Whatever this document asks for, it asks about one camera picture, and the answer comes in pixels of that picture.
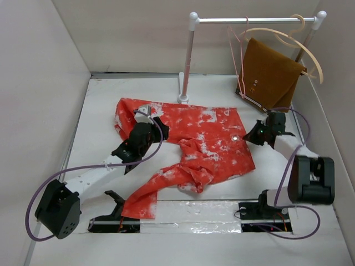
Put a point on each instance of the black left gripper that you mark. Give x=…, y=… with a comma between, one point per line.
x=164, y=128

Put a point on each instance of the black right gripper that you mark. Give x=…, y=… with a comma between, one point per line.
x=252, y=137

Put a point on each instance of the orange tie-dye trousers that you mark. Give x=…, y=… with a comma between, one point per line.
x=211, y=143

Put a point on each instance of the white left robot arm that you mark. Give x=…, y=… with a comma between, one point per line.
x=59, y=207

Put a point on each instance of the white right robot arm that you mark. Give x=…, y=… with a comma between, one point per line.
x=308, y=177

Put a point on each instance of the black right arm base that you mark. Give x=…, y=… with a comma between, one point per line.
x=258, y=216

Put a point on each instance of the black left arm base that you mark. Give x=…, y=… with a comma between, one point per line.
x=114, y=222

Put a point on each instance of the brown folded trousers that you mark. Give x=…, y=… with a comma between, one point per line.
x=269, y=77

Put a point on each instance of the beige wooden hanger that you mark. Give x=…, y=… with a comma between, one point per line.
x=289, y=41

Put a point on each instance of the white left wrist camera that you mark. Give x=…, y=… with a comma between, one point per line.
x=142, y=114

